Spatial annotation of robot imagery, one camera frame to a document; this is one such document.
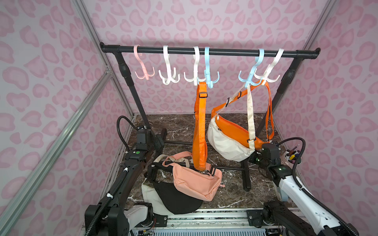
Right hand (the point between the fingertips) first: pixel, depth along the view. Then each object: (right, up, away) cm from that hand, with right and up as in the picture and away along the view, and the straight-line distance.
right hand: (248, 151), depth 83 cm
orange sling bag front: (-28, +5, -21) cm, 36 cm away
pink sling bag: (-26, -18, -4) cm, 31 cm away
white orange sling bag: (-12, +5, -5) cm, 14 cm away
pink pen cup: (+24, -3, 0) cm, 24 cm away
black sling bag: (-40, -26, -7) cm, 48 cm away
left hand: (-52, +7, 0) cm, 53 cm away
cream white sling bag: (-55, -22, -3) cm, 59 cm away
